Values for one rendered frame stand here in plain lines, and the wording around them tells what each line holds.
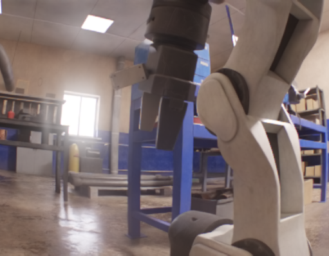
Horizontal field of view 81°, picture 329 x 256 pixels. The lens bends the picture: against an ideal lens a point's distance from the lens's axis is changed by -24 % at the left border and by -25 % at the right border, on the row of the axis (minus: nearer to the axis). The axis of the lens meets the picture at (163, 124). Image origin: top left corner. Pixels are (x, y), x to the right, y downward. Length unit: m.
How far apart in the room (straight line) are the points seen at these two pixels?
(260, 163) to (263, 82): 0.15
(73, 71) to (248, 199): 6.36
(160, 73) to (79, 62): 6.48
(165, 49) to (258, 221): 0.32
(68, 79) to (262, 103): 6.22
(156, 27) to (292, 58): 0.31
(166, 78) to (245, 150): 0.20
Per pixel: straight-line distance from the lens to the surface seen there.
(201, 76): 1.45
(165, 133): 0.29
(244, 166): 0.42
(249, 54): 0.48
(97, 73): 6.81
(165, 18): 0.32
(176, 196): 1.07
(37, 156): 5.72
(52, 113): 3.26
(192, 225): 0.60
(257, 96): 0.46
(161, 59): 0.30
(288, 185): 0.50
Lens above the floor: 0.49
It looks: 9 degrees up
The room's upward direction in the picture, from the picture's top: 2 degrees clockwise
